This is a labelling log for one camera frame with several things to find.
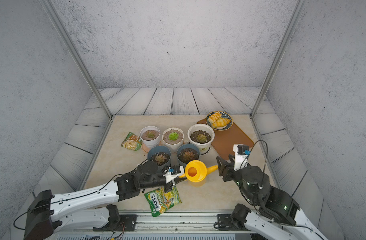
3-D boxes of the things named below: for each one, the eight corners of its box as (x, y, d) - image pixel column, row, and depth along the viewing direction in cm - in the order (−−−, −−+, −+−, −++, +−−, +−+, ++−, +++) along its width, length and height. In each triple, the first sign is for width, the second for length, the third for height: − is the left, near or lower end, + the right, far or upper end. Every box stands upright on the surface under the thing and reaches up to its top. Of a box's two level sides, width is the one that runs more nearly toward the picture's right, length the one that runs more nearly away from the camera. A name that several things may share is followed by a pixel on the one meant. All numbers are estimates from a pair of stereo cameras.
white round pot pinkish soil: (141, 152, 101) (136, 142, 92) (145, 136, 110) (141, 125, 101) (160, 152, 101) (158, 142, 92) (162, 136, 110) (160, 125, 101)
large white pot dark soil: (187, 155, 99) (187, 143, 89) (187, 136, 110) (187, 123, 100) (213, 155, 99) (216, 143, 89) (211, 136, 110) (213, 123, 100)
